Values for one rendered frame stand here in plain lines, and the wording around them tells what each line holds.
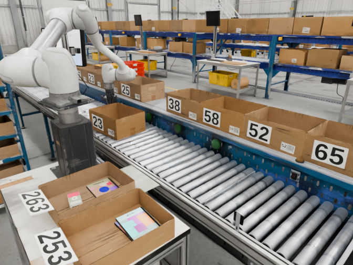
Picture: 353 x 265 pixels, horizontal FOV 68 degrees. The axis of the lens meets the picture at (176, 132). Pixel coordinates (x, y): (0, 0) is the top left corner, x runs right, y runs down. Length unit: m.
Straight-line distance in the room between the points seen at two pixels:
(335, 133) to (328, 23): 4.61
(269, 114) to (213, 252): 1.10
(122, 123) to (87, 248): 1.11
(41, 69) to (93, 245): 0.87
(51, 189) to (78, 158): 0.22
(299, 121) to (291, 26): 4.82
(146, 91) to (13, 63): 1.33
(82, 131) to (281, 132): 1.12
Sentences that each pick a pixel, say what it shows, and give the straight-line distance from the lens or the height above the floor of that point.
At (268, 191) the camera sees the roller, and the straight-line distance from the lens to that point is 1.52.
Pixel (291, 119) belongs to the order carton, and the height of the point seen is 0.99.
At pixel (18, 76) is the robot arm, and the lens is 1.55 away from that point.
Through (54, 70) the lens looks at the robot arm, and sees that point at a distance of 1.45.
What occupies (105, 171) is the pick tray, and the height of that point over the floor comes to 0.79.
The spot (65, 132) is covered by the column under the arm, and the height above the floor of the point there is 1.05.
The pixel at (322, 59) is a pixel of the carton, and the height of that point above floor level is 0.96.
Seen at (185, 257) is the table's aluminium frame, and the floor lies 0.59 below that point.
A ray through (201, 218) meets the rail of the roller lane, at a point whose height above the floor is 0.70.
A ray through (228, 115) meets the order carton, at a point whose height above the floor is 1.01.
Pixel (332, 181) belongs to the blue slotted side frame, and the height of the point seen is 0.86.
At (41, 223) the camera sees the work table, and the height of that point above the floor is 0.75.
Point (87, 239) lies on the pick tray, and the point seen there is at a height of 0.76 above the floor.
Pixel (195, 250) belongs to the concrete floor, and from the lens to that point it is 2.18.
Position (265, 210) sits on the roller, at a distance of 1.39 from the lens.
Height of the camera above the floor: 1.57
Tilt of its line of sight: 22 degrees down
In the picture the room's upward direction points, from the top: straight up
